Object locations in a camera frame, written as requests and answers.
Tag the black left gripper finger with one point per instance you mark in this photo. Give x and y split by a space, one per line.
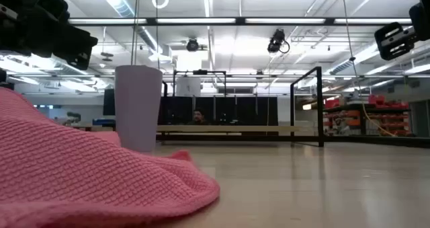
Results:
77 56
79 39

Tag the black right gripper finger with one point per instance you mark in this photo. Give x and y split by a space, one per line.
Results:
381 36
408 51

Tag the lavender plastic cup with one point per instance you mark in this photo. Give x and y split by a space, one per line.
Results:
137 107

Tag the rack with red bins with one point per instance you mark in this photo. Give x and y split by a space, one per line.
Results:
386 105

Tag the black dome fixture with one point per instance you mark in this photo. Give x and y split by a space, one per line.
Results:
192 45

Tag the white square panel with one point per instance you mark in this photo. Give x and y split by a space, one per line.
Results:
188 86

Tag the pink knitted cloth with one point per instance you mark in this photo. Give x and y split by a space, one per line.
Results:
84 181

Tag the person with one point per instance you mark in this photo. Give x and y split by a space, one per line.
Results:
199 117

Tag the black partition panels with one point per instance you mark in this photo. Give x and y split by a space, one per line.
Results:
242 110

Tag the black metal shelf frame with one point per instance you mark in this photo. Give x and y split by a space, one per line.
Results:
319 103

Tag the black overhead camera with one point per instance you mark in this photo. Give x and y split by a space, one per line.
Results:
276 41

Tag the black metal rig frame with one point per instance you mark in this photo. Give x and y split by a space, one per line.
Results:
200 72

